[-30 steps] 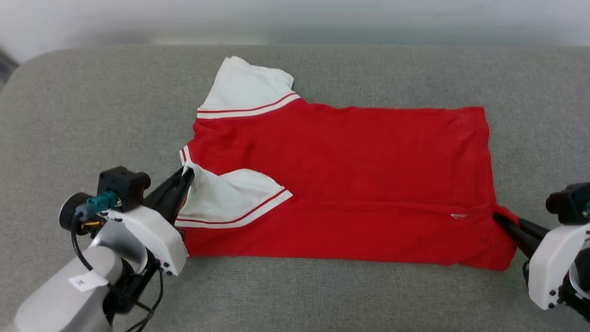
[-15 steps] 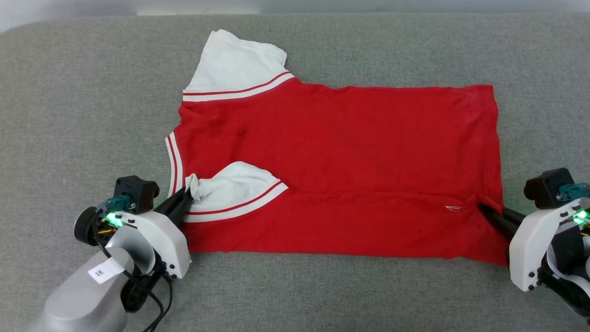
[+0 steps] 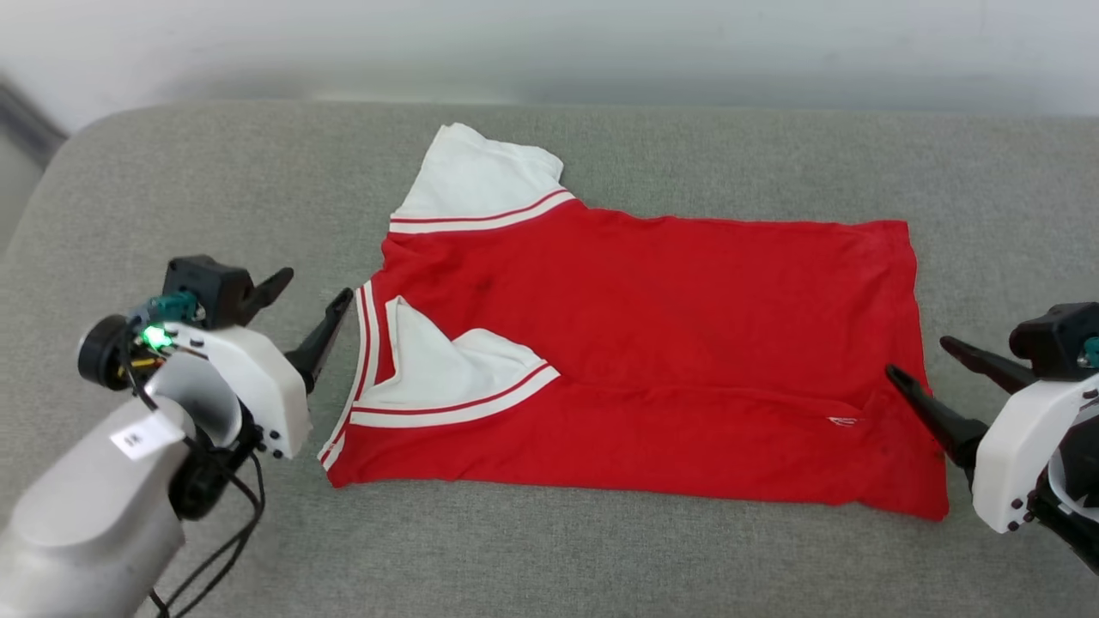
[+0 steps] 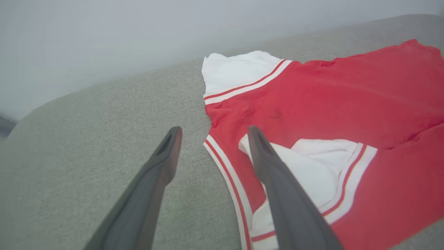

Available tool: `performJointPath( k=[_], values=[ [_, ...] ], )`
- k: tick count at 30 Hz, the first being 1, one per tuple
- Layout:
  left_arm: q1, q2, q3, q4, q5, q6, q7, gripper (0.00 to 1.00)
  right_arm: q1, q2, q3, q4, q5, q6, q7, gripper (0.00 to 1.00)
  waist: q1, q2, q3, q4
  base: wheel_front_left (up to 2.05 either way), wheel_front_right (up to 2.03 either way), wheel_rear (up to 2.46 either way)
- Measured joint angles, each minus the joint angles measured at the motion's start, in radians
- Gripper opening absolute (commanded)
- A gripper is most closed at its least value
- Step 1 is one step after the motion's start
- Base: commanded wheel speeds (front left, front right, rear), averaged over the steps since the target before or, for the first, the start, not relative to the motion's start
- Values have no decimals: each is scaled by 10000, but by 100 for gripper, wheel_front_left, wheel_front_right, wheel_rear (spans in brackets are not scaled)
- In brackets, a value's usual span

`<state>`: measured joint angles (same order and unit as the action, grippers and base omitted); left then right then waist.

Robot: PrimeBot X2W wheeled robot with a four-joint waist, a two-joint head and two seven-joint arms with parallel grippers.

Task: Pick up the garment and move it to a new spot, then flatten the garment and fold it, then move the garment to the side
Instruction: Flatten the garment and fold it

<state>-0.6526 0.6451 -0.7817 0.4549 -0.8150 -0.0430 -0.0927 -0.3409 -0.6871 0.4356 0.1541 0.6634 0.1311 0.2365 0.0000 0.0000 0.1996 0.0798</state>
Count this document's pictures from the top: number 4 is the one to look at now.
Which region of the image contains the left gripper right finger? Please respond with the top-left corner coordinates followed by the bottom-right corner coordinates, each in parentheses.
top-left (247, 125), bottom-right (344, 250)

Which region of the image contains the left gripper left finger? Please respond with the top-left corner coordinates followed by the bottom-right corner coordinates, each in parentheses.
top-left (83, 126), bottom-right (183, 250)

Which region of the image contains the red and white garment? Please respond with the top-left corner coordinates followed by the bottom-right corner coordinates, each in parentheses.
top-left (201, 39), bottom-right (444, 250)

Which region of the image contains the grey fabric sofa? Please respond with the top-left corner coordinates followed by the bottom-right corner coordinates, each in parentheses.
top-left (0, 14), bottom-right (444, 250)

